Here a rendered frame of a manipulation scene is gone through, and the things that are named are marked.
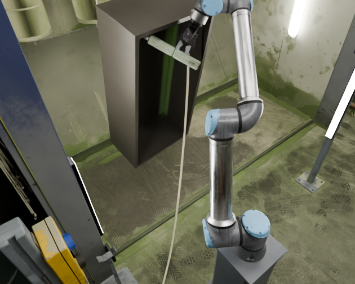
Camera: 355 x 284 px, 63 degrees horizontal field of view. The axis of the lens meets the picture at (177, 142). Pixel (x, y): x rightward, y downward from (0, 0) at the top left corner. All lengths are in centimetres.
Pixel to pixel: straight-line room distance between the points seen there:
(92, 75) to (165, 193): 141
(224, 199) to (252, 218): 22
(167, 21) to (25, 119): 89
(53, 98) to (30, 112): 190
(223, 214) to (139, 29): 102
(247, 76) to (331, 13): 203
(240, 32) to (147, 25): 48
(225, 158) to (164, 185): 151
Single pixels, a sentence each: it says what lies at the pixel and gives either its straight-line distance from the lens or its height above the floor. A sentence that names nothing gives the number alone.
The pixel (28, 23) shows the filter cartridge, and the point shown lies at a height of 138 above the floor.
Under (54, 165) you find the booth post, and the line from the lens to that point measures 132.
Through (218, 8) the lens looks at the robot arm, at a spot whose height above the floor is 175.
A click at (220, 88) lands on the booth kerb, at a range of 388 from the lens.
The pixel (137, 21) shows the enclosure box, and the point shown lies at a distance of 163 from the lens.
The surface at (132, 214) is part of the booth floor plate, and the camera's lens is 262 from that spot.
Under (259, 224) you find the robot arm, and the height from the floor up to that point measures 91.
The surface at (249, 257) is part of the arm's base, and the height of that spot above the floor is 67.
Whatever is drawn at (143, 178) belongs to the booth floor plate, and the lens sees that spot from 285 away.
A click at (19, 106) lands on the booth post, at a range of 113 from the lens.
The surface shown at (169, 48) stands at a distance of 162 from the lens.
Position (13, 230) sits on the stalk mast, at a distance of 77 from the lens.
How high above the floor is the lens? 222
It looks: 43 degrees down
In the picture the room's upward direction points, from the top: 2 degrees counter-clockwise
